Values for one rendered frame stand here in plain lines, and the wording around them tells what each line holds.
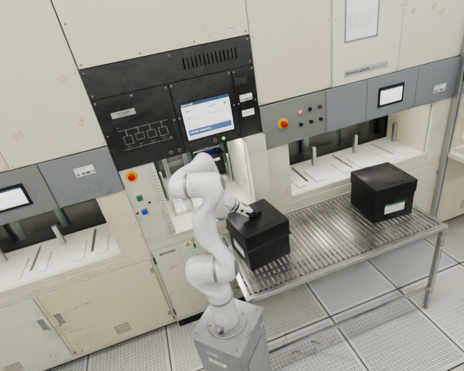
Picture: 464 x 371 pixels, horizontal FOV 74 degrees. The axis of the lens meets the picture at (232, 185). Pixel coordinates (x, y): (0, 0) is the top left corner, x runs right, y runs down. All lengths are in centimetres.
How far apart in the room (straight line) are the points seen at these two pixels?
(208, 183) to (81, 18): 97
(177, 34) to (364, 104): 126
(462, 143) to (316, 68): 155
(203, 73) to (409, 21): 132
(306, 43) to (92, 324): 231
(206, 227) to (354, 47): 143
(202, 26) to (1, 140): 114
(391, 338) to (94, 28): 254
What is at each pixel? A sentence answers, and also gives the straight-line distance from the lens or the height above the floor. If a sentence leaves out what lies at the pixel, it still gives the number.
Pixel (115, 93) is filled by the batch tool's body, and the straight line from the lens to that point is 173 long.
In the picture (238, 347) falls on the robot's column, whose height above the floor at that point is 76.
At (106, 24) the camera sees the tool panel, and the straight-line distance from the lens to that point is 170.
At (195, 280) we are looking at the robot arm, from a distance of 138.
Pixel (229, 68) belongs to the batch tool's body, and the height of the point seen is 181.
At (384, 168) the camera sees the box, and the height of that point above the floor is 101.
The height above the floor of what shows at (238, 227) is 101.
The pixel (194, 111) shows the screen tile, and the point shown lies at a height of 163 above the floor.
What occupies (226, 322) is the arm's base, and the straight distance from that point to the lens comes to 157.
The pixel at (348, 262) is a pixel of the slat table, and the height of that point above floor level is 76.
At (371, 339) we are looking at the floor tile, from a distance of 253.
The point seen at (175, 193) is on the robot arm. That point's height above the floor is 151.
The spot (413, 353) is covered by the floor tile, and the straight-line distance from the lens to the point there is 253.
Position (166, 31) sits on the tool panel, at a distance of 171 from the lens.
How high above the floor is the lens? 208
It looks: 30 degrees down
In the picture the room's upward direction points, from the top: 11 degrees counter-clockwise
